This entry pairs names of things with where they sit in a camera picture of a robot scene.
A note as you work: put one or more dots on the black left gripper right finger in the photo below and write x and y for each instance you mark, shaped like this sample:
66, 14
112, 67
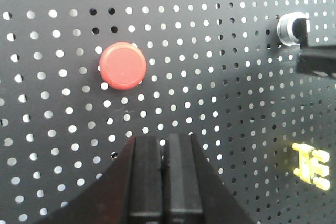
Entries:
192, 190

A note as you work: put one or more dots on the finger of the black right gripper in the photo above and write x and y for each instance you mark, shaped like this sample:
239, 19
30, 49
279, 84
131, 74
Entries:
316, 66
323, 53

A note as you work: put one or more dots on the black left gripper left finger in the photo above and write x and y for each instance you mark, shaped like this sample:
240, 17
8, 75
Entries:
129, 191

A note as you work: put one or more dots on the red push button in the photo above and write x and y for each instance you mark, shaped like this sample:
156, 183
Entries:
122, 66

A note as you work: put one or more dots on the black perforated pegboard panel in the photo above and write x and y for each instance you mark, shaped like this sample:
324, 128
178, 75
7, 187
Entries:
215, 68

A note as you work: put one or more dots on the yellow white toggle switch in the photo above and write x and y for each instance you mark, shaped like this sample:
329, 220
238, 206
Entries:
311, 165

